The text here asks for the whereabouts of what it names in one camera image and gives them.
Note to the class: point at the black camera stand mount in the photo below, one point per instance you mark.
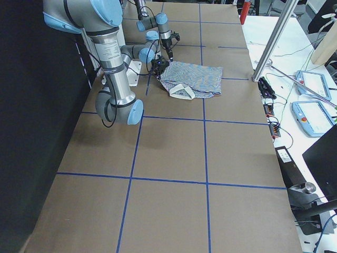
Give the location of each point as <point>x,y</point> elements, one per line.
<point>310,212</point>

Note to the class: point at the black monitor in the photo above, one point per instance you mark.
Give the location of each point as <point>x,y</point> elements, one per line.
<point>320,159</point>

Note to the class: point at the wooden beam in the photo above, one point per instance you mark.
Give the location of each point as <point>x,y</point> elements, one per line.
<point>328,45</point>

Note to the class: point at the orange black connector module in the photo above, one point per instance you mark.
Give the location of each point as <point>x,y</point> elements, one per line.
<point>273,122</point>

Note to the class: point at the upper blue teach pendant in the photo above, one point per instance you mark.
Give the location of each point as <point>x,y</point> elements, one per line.
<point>314,81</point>

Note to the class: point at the blue white striped polo shirt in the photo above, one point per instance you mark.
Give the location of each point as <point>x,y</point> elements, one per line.
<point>189,81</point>

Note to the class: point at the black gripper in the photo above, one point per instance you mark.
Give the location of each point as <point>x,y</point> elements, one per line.
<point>167,45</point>
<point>158,69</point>

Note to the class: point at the blue teach pendant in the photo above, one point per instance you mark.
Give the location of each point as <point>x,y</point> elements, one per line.
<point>312,117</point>
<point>314,81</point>

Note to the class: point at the long metal grabber rod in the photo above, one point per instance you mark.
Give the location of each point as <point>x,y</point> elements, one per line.
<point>270,64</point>

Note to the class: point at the red cylinder bottle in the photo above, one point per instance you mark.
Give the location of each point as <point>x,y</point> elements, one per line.
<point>244,11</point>

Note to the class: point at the black power strip box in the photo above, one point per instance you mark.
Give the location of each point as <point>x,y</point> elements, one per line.
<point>290,172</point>

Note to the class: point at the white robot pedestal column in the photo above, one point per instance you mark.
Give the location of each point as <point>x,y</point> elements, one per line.
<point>114,57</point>

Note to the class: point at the aluminium frame post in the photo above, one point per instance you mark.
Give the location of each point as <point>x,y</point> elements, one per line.
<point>273,40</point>

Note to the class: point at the lower blue teach pendant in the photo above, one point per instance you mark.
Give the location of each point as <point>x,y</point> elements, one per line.
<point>312,117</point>

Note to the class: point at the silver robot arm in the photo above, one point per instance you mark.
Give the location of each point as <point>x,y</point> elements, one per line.
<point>77,16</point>
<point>147,20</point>

